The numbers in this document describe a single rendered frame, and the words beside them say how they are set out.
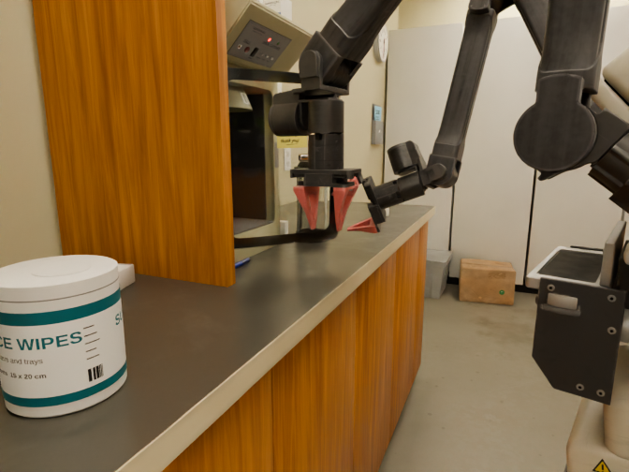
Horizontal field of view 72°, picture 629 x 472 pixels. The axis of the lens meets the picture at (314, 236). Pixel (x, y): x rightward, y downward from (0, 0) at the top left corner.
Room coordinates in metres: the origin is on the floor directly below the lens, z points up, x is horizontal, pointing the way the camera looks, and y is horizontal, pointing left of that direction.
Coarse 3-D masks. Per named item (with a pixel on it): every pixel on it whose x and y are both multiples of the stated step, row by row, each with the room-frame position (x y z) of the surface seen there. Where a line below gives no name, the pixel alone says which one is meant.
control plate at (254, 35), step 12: (252, 24) 0.98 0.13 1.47; (240, 36) 0.97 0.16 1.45; (252, 36) 1.00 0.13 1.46; (264, 36) 1.04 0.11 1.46; (276, 36) 1.07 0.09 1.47; (240, 48) 1.00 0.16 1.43; (252, 48) 1.04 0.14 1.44; (264, 48) 1.07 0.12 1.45; (276, 48) 1.11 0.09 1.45; (252, 60) 1.07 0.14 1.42; (264, 60) 1.11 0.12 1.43
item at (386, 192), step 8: (368, 184) 0.99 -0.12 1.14; (384, 184) 1.01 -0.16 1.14; (392, 184) 0.99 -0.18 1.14; (368, 192) 1.00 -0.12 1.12; (376, 192) 1.00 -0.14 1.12; (384, 192) 0.99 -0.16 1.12; (392, 192) 0.99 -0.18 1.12; (376, 200) 0.99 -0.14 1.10; (384, 200) 0.99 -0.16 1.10; (392, 200) 0.99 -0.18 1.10; (400, 200) 0.99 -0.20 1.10; (384, 208) 1.01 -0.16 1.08; (384, 216) 1.01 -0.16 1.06
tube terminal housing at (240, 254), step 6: (228, 66) 1.05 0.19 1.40; (234, 66) 1.07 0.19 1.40; (240, 66) 1.09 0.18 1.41; (264, 246) 1.17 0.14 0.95; (270, 246) 1.20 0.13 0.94; (234, 252) 1.04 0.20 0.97; (240, 252) 1.06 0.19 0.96; (246, 252) 1.09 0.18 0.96; (252, 252) 1.12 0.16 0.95; (258, 252) 1.15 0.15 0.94; (240, 258) 1.06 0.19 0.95
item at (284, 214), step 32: (256, 96) 1.01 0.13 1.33; (256, 128) 1.01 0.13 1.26; (256, 160) 1.01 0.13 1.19; (288, 160) 1.04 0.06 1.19; (256, 192) 1.00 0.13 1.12; (288, 192) 1.04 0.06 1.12; (320, 192) 1.07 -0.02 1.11; (256, 224) 1.00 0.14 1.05; (288, 224) 1.04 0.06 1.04; (320, 224) 1.07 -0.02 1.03
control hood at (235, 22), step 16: (240, 0) 0.93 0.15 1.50; (240, 16) 0.93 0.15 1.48; (256, 16) 0.97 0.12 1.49; (272, 16) 1.01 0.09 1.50; (240, 32) 0.96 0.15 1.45; (288, 32) 1.10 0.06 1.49; (304, 32) 1.16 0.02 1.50; (288, 48) 1.15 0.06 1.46; (240, 64) 1.06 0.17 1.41; (256, 64) 1.10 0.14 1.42; (288, 64) 1.21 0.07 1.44
